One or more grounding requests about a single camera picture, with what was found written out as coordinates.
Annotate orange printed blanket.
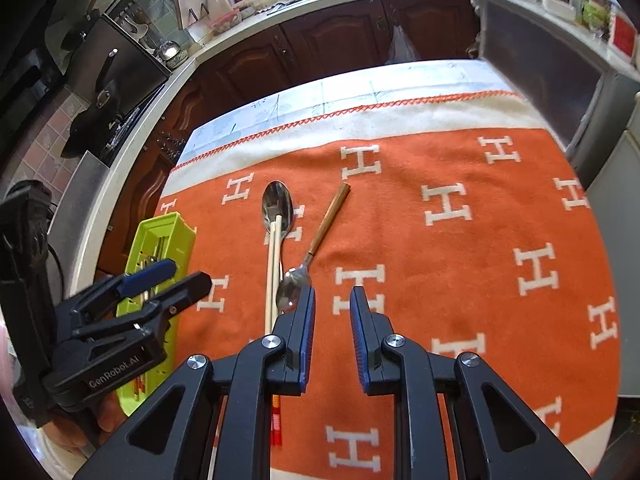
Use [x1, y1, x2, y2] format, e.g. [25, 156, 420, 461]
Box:
[150, 90, 621, 480]

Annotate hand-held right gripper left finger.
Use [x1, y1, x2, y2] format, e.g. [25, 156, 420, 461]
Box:
[72, 285, 317, 480]

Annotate wall utensil rack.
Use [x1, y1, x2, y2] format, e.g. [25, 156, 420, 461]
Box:
[105, 0, 162, 52]

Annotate large metal spoon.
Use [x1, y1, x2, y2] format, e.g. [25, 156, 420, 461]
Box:
[261, 180, 296, 286]

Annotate hanging plastic bag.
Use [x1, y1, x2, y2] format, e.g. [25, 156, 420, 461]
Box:
[387, 25, 421, 65]

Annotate metal spoon brown handle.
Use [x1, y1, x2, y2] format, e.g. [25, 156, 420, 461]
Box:
[276, 183, 352, 314]

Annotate person's left hand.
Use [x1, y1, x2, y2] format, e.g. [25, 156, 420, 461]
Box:
[47, 392, 129, 456]

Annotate stainless steel splash panel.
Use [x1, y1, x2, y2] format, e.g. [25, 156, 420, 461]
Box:
[47, 150, 113, 281]

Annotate pink lidded bowl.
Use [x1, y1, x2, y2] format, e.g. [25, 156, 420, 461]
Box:
[207, 7, 242, 34]

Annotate green plastic utensil tray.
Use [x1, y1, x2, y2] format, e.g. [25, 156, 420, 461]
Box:
[116, 211, 197, 417]

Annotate pale chopstick red striped end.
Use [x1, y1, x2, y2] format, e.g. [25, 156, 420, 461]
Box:
[265, 216, 279, 447]
[270, 215, 285, 448]

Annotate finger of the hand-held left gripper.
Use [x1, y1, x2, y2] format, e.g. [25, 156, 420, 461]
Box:
[57, 258, 178, 322]
[75, 271, 214, 339]

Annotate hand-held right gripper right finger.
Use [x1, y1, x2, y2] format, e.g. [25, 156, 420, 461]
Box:
[349, 286, 591, 480]

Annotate red box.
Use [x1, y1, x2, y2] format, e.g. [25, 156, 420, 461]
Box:
[610, 12, 639, 56]

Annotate black wok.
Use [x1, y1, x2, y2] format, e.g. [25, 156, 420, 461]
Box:
[61, 102, 148, 161]

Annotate pale cutting board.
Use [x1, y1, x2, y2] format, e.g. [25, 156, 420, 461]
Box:
[172, 0, 236, 31]

